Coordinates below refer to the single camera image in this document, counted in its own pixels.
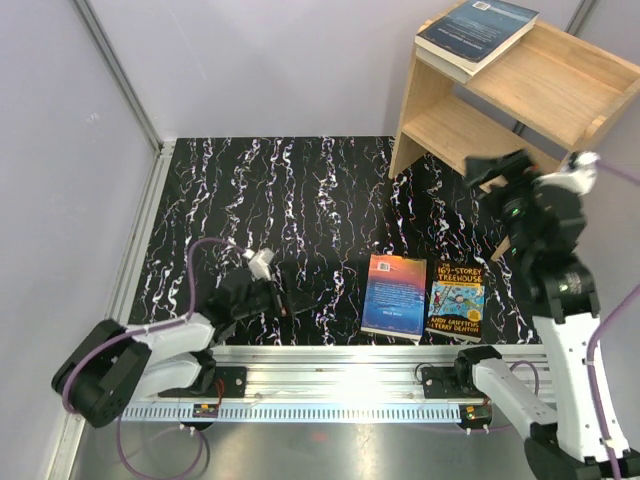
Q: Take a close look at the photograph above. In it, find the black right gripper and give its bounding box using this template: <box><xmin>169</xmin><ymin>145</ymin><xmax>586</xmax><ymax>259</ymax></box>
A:
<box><xmin>461</xmin><ymin>146</ymin><xmax>542</xmax><ymax>260</ymax></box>

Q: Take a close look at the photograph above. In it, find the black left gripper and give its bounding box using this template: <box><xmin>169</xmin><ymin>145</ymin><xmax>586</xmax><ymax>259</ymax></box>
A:
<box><xmin>233</xmin><ymin>270</ymin><xmax>317</xmax><ymax>320</ymax></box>

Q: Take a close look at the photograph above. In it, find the blue orange sunset book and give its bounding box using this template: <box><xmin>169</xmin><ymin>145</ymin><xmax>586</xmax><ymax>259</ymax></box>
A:
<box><xmin>360</xmin><ymin>254</ymin><xmax>428</xmax><ymax>341</ymax></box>

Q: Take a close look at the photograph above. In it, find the red comic book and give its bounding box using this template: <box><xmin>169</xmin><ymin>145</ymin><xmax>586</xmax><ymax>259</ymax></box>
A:
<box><xmin>416</xmin><ymin>47</ymin><xmax>463</xmax><ymax>74</ymax></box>

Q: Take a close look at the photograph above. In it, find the grey-blue Nineteen Eighty-Four book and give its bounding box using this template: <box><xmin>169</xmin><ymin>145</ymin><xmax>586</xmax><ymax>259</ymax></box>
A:
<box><xmin>415</xmin><ymin>1</ymin><xmax>539</xmax><ymax>77</ymax></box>

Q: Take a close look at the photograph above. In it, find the purple 117-storey treehouse book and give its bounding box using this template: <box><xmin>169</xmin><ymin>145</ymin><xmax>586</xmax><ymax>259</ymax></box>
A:
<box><xmin>443</xmin><ymin>70</ymin><xmax>473</xmax><ymax>85</ymax></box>

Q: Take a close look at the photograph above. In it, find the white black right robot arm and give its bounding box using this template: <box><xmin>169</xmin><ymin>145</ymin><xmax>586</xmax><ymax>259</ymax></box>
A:
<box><xmin>452</xmin><ymin>149</ymin><xmax>639</xmax><ymax>479</ymax></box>

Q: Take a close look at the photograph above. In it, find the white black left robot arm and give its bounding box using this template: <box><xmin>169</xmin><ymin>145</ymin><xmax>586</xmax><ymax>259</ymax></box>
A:
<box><xmin>51</xmin><ymin>268</ymin><xmax>316</xmax><ymax>428</ymax></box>

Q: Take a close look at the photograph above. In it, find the wooden two-tier shelf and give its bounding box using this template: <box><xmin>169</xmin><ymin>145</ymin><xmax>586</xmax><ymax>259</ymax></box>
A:
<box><xmin>387</xmin><ymin>0</ymin><xmax>640</xmax><ymax>261</ymax></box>

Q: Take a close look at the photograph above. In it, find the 169-storey treehouse book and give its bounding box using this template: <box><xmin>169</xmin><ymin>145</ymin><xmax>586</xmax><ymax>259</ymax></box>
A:
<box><xmin>424</xmin><ymin>260</ymin><xmax>485</xmax><ymax>343</ymax></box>

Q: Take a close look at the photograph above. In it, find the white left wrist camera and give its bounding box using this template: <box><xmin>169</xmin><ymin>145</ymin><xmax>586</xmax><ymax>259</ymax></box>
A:
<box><xmin>243</xmin><ymin>248</ymin><xmax>274</xmax><ymax>281</ymax></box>

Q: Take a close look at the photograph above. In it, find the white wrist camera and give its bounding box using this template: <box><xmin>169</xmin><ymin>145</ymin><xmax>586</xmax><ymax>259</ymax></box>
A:
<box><xmin>563</xmin><ymin>151</ymin><xmax>600</xmax><ymax>195</ymax></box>
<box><xmin>243</xmin><ymin>248</ymin><xmax>274</xmax><ymax>281</ymax></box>

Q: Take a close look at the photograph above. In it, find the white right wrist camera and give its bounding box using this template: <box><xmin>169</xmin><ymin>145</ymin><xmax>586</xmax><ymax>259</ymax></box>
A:
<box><xmin>563</xmin><ymin>151</ymin><xmax>600</xmax><ymax>195</ymax></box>

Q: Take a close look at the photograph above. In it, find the aluminium rail frame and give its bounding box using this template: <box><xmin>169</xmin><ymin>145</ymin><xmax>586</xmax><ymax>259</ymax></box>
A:
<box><xmin>44</xmin><ymin>139</ymin><xmax>616</xmax><ymax>480</ymax></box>

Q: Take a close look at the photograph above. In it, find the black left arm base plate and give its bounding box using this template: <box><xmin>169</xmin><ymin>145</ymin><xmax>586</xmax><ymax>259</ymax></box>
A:
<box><xmin>158</xmin><ymin>366</ymin><xmax>248</xmax><ymax>399</ymax></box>

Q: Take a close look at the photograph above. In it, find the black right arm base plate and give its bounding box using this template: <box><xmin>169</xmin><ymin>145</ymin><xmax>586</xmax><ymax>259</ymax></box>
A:
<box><xmin>419</xmin><ymin>365</ymin><xmax>487</xmax><ymax>401</ymax></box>

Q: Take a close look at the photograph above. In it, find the white slotted cable duct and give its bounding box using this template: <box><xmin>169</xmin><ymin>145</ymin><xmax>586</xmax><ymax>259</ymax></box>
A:
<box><xmin>121</xmin><ymin>401</ymin><xmax>461</xmax><ymax>424</ymax></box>

